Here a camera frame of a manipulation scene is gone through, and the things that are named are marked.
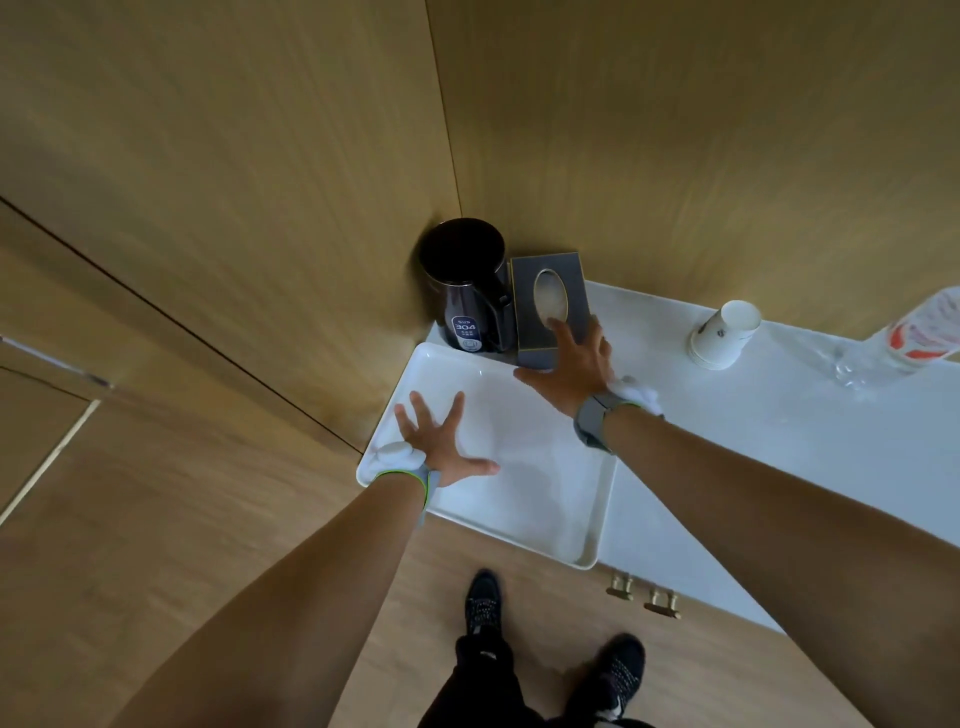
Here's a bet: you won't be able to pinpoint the silver bar handle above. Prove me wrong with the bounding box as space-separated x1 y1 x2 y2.
0 333 115 391

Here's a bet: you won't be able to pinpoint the white tissue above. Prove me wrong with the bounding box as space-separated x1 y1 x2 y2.
534 270 569 324

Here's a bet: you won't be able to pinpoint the white wrist tracker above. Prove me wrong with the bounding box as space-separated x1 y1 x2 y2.
606 376 666 418
366 441 426 478

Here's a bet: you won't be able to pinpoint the black left shoe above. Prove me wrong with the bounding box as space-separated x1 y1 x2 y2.
464 569 504 639

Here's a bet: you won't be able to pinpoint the person's right hand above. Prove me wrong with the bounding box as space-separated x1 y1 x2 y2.
513 314 616 419

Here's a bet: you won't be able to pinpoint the black electric kettle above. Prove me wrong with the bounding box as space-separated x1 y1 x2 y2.
417 218 519 355

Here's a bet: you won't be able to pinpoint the grey tissue box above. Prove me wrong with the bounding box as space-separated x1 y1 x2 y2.
508 252 602 372

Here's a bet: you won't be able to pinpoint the white rectangular tray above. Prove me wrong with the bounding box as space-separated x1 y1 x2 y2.
356 342 618 572

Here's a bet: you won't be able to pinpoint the black shoe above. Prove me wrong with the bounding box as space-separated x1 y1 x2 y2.
464 569 504 639
591 633 647 723

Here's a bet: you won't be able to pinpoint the black right shoe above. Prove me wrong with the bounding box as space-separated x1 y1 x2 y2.
591 633 647 723

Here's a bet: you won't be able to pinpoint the white paper cup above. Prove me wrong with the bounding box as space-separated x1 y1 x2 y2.
688 300 763 372

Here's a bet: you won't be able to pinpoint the person's left forearm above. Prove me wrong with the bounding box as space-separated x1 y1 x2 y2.
112 474 430 728

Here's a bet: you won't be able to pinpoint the person's right forearm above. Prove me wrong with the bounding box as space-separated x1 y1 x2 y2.
600 408 960 728

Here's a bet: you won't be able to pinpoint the person's left hand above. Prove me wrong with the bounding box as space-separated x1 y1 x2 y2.
393 390 501 489

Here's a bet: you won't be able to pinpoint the grey wristband green edge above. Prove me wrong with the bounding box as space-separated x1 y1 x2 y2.
373 465 441 528

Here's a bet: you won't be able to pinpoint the clear plastic bottle red label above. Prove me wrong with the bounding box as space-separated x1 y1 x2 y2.
831 285 960 393

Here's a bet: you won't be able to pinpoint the black trousers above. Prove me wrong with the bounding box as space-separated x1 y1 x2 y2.
416 632 655 728

